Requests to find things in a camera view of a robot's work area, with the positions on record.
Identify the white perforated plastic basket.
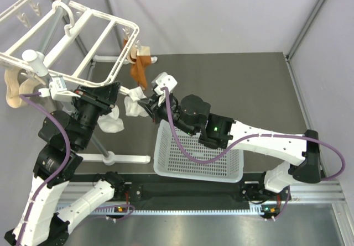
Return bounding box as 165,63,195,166
153,118,244,183

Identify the grey metal stand pole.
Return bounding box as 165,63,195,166
22,0,111,161

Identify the aluminium frame profile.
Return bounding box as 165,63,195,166
285,0,327,62

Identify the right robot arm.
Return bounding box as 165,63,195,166
138,93,321,200

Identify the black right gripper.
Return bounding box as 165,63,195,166
138,93,197,138

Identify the white stand base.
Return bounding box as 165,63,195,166
80,151,151,166

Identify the white sock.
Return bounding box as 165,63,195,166
124,87,149,117
97,105,124,133

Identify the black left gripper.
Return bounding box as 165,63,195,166
72,80,123,149

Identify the white corner hanger clip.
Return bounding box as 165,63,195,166
119,86,131,96

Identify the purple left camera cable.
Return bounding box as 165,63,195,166
14,92,72,245

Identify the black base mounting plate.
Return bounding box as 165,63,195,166
109,173,286,211

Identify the beige sock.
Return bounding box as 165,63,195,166
4,68,39,108

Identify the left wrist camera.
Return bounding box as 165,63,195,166
38,76,81,102

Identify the white clip sock hanger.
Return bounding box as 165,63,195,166
1,0,139,87

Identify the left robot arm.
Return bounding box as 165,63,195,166
4,81,126,245

